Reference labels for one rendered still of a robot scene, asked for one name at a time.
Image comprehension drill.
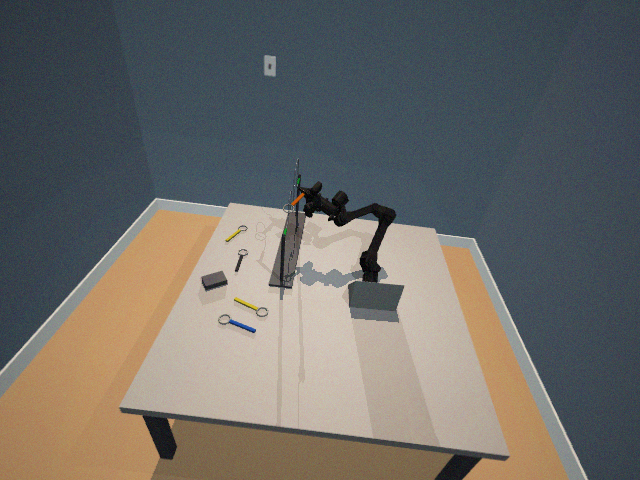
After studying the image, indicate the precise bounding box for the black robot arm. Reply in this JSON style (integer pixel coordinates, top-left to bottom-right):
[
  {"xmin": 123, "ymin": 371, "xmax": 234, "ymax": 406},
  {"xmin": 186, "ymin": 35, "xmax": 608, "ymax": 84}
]
[{"xmin": 303, "ymin": 191, "xmax": 396, "ymax": 283}]

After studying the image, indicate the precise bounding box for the orange handle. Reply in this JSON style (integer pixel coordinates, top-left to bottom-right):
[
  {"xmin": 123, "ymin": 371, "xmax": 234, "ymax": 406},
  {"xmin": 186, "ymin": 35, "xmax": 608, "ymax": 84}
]
[{"xmin": 283, "ymin": 193, "xmax": 306, "ymax": 213}]

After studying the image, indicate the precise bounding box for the blue handle with grey loop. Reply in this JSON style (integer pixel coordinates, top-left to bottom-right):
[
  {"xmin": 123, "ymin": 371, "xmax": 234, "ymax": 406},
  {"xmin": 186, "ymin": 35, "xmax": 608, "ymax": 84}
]
[{"xmin": 218, "ymin": 314, "xmax": 256, "ymax": 333}]

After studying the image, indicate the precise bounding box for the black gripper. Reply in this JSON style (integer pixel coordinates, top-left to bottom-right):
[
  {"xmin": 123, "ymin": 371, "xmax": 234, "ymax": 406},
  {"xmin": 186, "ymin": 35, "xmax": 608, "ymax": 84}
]
[{"xmin": 299, "ymin": 181, "xmax": 329, "ymax": 212}]

